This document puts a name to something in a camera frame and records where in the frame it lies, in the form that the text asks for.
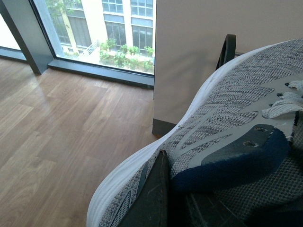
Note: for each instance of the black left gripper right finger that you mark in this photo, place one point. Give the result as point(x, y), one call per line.
point(205, 210)

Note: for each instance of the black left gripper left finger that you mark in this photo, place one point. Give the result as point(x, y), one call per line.
point(150, 208)

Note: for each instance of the grey knit sneaker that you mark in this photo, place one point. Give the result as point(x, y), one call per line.
point(241, 139)

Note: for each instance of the black metal shoe rack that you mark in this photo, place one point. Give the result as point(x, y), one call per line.
point(228, 51)

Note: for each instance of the dark window frame left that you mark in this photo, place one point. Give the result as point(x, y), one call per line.
point(26, 26)

